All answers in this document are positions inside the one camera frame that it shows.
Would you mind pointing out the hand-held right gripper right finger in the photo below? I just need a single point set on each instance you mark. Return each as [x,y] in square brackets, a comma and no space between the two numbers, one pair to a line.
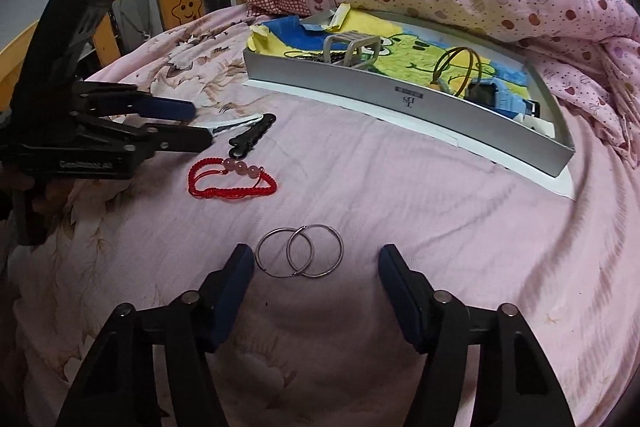
[402,297]

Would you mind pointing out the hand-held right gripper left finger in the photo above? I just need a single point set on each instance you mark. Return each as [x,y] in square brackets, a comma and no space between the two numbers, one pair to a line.
[230,292]

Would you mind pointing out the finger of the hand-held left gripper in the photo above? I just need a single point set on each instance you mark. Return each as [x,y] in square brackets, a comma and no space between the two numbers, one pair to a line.
[185,139]
[172,108]

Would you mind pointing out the black plastic hair clip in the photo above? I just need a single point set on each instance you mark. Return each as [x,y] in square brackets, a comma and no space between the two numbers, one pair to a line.
[250,139]

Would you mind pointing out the two silver rings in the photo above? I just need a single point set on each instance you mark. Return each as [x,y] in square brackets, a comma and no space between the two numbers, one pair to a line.
[342,251]

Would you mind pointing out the grey shallow box tray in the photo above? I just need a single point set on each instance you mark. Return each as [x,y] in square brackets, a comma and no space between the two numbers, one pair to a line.
[350,79]

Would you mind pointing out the grey hair claw clip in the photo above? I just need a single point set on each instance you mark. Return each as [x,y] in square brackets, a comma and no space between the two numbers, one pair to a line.
[357,54]

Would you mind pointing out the blue smart watch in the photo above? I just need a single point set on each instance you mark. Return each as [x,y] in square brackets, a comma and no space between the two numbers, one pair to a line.
[482,94]

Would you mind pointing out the green frog crayon drawing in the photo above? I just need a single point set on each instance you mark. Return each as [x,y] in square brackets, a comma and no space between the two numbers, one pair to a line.
[415,62]

